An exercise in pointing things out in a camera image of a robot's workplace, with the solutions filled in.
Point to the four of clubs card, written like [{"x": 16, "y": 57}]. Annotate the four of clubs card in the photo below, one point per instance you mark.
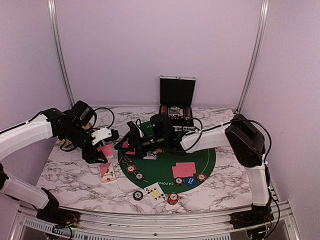
[{"x": 155, "y": 194}]

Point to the black red 100 chip stack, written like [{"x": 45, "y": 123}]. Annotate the black red 100 chip stack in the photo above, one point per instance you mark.
[{"x": 137, "y": 195}]

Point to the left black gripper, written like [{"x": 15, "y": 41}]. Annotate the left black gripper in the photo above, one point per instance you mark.
[{"x": 90, "y": 156}]

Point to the black 100 chips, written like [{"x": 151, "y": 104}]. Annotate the black 100 chips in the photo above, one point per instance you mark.
[
  {"x": 179, "y": 181},
  {"x": 139, "y": 176}
]

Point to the playing card box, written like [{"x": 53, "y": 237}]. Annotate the playing card box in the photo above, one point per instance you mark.
[{"x": 107, "y": 172}]

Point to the blue small blind button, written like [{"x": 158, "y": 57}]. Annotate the blue small blind button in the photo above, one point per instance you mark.
[{"x": 190, "y": 181}]

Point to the front aluminium rail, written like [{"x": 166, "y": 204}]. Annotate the front aluminium rail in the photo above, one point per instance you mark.
[{"x": 94, "y": 225}]

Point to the right aluminium frame post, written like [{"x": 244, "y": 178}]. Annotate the right aluminium frame post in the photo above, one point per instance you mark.
[{"x": 261, "y": 28}]

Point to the left chip row in case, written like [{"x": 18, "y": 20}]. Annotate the left chip row in case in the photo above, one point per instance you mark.
[{"x": 164, "y": 109}]

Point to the woven bamboo basket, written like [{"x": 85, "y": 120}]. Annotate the woven bamboo basket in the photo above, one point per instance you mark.
[{"x": 65, "y": 143}]

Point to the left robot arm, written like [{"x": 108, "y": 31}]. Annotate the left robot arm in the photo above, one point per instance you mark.
[{"x": 43, "y": 126}]

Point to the left aluminium frame post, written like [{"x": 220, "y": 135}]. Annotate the left aluminium frame post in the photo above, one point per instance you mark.
[{"x": 59, "y": 51}]

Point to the king of clubs card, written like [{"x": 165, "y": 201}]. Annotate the king of clubs card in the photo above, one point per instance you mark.
[{"x": 150, "y": 155}]

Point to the aluminium poker chip case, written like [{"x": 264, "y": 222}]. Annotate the aluminium poker chip case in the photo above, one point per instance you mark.
[{"x": 177, "y": 91}]

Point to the red yellow 5 chip stack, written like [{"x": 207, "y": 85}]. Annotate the red yellow 5 chip stack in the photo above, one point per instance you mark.
[{"x": 173, "y": 198}]

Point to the right chip row in case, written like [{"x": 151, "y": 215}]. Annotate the right chip row in case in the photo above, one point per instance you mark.
[{"x": 187, "y": 114}]

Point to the red 5 chips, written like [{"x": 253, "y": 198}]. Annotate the red 5 chips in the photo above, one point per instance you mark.
[
  {"x": 201, "y": 177},
  {"x": 131, "y": 169}
]

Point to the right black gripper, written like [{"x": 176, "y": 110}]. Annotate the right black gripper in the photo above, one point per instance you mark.
[{"x": 134, "y": 137}]

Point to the aluminium frame post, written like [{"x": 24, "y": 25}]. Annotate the aluminium frame post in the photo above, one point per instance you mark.
[
  {"x": 59, "y": 51},
  {"x": 261, "y": 28}
]

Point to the round green poker mat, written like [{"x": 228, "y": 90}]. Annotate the round green poker mat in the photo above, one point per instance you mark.
[{"x": 160, "y": 170}]

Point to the card deck in case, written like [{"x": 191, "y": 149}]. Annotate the card deck in case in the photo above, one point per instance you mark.
[{"x": 175, "y": 111}]

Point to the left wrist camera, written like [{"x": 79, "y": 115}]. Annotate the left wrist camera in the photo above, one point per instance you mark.
[{"x": 100, "y": 134}]

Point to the triangular black red dealer button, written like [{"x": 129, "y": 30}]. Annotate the triangular black red dealer button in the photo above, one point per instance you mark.
[{"x": 124, "y": 160}]

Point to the red playing card deck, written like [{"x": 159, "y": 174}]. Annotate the red playing card deck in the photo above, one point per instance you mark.
[{"x": 106, "y": 150}]

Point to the chip row in case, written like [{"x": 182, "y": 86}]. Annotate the chip row in case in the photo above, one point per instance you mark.
[
  {"x": 187, "y": 114},
  {"x": 164, "y": 109}
]

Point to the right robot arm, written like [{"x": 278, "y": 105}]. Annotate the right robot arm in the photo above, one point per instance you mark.
[{"x": 246, "y": 141}]

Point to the red card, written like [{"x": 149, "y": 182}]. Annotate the red card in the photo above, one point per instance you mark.
[
  {"x": 187, "y": 164},
  {"x": 126, "y": 145},
  {"x": 130, "y": 153},
  {"x": 182, "y": 172}
]

